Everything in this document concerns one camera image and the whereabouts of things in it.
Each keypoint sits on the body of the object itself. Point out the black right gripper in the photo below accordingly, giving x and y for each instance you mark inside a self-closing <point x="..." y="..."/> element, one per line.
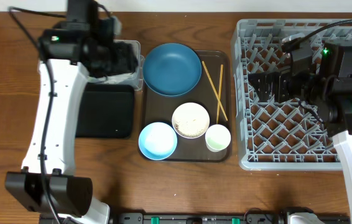
<point x="282" y="79"/>

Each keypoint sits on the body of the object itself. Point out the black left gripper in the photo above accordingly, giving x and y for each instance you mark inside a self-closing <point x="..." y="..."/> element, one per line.
<point x="126" y="58"/>

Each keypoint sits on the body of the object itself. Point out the white cup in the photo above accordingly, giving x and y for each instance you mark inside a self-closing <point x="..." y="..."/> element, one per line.
<point x="217" y="138"/>

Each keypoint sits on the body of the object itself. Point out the light blue bowl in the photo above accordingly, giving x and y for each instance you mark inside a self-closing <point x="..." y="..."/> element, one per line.
<point x="157" y="141"/>

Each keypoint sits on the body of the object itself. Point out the pink bowl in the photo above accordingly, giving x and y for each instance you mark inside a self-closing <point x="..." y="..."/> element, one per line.
<point x="190" y="105"/>

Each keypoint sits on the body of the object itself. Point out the leftover rice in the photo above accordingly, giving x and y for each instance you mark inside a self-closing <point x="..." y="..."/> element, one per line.
<point x="191" y="122"/>

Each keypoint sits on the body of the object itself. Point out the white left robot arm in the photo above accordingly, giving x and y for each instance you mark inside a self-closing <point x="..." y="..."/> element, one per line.
<point x="79" y="47"/>

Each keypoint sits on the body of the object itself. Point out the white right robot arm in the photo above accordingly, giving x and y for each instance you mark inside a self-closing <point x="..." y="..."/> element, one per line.
<point x="330" y="90"/>

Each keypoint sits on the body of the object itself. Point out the clear plastic waste bin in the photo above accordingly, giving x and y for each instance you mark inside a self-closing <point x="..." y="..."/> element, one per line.
<point x="133" y="79"/>

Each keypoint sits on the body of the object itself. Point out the black rectangular waste tray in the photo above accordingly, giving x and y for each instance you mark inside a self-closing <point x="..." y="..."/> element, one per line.
<point x="106" y="111"/>

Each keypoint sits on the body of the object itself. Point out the grey plastic dishwasher rack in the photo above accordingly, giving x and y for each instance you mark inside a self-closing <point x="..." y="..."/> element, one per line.
<point x="272" y="135"/>

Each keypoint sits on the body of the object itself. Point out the dark blue plate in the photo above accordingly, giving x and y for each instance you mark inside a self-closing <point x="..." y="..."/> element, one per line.
<point x="172" y="69"/>

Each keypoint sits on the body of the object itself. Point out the right wooden chopstick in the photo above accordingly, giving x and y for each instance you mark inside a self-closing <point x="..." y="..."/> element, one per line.
<point x="219" y="93"/>

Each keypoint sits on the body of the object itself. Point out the wooden chopstick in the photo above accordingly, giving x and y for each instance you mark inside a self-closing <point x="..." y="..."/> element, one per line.
<point x="219" y="93"/>
<point x="215" y="91"/>

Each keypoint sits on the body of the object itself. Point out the left wooden chopstick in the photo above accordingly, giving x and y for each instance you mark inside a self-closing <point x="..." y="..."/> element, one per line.
<point x="215" y="91"/>

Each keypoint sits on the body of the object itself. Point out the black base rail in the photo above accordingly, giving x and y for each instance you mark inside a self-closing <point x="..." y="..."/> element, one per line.
<point x="252" y="216"/>

